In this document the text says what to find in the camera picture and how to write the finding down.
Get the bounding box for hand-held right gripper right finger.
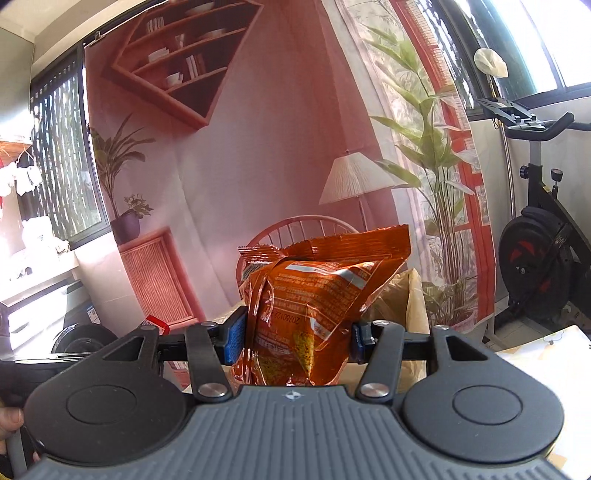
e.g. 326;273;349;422
350;320;489;398

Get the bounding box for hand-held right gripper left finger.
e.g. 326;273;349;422
102;306;249;401

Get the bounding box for orange snack bag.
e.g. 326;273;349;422
231;224;411;387

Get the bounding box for cardboard box with plastic liner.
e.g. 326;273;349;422
365;268;432;386

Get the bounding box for person's left hand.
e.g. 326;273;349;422
0;407;40;467

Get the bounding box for printed room backdrop cloth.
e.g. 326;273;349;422
83;0;497;333

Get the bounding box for black exercise bike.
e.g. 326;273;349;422
478;97;591;342

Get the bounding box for hanging white cloths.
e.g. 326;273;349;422
0;159;43;197

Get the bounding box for black window grille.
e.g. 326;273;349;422
30;51;109;245

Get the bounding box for white cloth cap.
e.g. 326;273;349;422
474;47;509;79

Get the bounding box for dark framed window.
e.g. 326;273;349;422
457;0;591;121

